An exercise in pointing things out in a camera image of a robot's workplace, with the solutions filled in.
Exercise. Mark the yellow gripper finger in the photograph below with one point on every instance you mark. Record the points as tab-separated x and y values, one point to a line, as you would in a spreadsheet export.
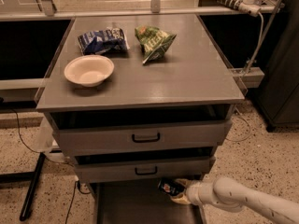
185	182
180	199

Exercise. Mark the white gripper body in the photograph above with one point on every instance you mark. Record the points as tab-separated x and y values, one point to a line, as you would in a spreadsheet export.
192	192

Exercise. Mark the blue pepsi can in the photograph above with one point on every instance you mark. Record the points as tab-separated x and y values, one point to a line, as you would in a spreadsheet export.
170	187

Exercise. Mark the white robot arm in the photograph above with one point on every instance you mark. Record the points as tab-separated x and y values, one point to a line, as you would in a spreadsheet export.
229	195

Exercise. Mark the grey middle drawer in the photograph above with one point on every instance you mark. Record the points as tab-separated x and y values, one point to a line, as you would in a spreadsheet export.
144	164

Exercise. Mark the grey drawer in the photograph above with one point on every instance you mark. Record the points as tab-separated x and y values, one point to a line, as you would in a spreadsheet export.
144	164
81	133
140	202

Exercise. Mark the grey bottom drawer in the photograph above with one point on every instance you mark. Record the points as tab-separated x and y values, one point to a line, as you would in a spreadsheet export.
140	202

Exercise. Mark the grey drawer cabinet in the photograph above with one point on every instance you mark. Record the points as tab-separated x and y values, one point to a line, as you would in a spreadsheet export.
190	73

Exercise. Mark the grey top drawer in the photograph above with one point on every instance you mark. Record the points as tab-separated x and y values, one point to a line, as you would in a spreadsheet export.
81	133

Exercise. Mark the dark cabinet at right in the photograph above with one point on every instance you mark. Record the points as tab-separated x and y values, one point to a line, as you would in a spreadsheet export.
277	97

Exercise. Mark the green chip bag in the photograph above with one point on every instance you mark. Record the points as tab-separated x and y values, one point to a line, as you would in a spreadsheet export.
153	41

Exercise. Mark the black metal stand leg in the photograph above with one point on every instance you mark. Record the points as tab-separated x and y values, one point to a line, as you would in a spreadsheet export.
32	178

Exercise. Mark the white paper bowl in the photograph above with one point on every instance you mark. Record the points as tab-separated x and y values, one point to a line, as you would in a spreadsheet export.
89	70

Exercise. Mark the blue chip bag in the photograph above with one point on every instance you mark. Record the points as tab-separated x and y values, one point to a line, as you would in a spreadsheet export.
102	41

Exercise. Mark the white power strip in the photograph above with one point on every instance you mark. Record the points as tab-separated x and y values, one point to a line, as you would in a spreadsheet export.
245	6

